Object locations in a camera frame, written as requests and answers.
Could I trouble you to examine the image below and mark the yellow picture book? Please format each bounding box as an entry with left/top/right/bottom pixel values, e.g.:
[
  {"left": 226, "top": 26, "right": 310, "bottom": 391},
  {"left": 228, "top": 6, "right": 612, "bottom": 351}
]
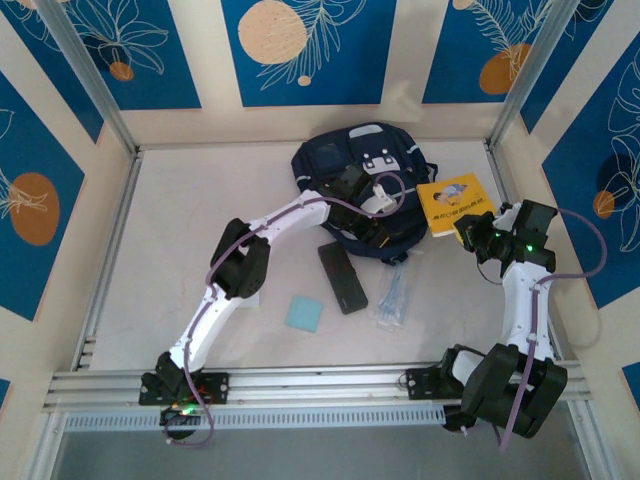
[{"left": 416, "top": 172, "right": 499, "bottom": 239}]

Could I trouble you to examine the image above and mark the black pencil case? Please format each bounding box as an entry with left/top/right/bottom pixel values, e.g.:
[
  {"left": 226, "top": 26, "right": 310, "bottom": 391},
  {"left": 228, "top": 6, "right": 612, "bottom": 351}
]
[{"left": 317, "top": 242, "right": 370, "bottom": 317}]

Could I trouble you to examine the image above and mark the clear bag of blue pens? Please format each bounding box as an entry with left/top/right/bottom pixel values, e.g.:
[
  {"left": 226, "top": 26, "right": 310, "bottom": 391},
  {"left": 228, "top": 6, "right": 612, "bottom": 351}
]
[{"left": 371, "top": 249, "right": 427, "bottom": 332}]

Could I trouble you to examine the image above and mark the navy blue student backpack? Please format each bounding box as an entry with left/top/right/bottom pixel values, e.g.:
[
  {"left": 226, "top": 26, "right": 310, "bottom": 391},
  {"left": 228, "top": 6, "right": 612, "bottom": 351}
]
[{"left": 291, "top": 121, "right": 439, "bottom": 267}]

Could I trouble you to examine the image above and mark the light blue sticky note pad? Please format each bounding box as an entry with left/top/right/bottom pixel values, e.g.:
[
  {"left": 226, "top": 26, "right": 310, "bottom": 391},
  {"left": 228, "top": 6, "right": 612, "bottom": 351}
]
[{"left": 284, "top": 294, "right": 326, "bottom": 334}]

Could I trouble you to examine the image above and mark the black connector block with LED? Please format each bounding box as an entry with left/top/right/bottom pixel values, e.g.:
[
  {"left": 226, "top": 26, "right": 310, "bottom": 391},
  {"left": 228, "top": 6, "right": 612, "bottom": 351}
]
[
  {"left": 441, "top": 401, "right": 492, "bottom": 436},
  {"left": 159, "top": 403, "right": 204, "bottom": 443}
]

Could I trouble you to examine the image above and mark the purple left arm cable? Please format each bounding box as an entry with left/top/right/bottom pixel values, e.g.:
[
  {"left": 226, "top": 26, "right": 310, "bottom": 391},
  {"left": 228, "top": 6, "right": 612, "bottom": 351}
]
[{"left": 159, "top": 172, "right": 407, "bottom": 447}]

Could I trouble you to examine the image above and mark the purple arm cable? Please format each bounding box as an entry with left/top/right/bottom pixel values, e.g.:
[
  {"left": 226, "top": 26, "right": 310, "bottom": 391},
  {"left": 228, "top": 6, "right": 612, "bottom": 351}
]
[
  {"left": 496, "top": 208, "right": 609, "bottom": 452},
  {"left": 159, "top": 172, "right": 407, "bottom": 447}
]

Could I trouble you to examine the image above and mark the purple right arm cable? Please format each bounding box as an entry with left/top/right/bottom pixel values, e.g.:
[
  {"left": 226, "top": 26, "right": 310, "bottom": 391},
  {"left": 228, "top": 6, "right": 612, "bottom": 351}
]
[{"left": 496, "top": 208, "right": 609, "bottom": 452}]

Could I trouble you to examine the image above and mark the blue floral wall panel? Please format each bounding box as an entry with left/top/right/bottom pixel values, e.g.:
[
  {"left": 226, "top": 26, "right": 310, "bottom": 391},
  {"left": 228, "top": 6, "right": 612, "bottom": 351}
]
[
  {"left": 221, "top": 0, "right": 398, "bottom": 108},
  {"left": 63, "top": 0, "right": 203, "bottom": 112},
  {"left": 421, "top": 0, "right": 569, "bottom": 105},
  {"left": 0, "top": 71, "right": 87, "bottom": 322},
  {"left": 541, "top": 29, "right": 640, "bottom": 310}
]

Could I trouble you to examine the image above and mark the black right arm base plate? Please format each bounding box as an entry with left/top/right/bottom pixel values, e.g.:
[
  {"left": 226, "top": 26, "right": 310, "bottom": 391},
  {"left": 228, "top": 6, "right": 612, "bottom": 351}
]
[{"left": 405, "top": 366, "right": 499, "bottom": 402}]

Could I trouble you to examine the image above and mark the aluminium mounting rail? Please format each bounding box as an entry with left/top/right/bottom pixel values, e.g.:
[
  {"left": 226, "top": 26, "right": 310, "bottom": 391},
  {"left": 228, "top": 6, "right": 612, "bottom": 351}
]
[{"left": 42, "top": 358, "right": 599, "bottom": 414}]

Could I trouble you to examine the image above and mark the aluminium frame post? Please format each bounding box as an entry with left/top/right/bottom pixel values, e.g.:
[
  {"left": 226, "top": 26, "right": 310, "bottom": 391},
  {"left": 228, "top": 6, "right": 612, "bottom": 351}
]
[
  {"left": 36, "top": 0, "right": 140, "bottom": 157},
  {"left": 486, "top": 0, "right": 582, "bottom": 152}
]

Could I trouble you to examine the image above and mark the grey slotted cable duct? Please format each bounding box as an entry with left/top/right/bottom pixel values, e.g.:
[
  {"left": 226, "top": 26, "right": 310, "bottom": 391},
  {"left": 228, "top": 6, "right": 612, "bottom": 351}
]
[{"left": 62, "top": 405, "right": 447, "bottom": 433}]

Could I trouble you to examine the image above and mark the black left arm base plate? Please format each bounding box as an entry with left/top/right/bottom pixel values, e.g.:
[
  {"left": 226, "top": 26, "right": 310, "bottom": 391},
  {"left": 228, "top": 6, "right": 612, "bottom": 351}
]
[{"left": 138, "top": 370, "right": 232, "bottom": 407}]

